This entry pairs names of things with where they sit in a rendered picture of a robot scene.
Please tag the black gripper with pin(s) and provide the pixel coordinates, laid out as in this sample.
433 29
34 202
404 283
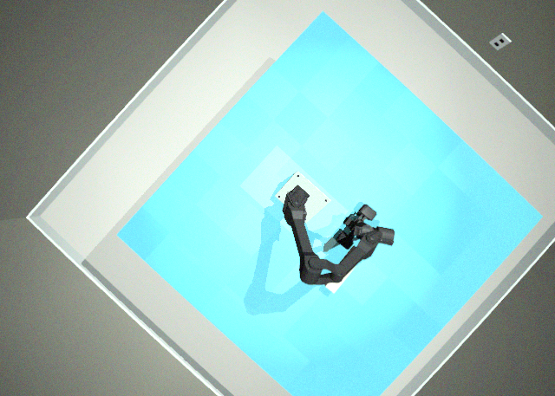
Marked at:
366 212

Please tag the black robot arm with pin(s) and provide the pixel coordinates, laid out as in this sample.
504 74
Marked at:
311 266

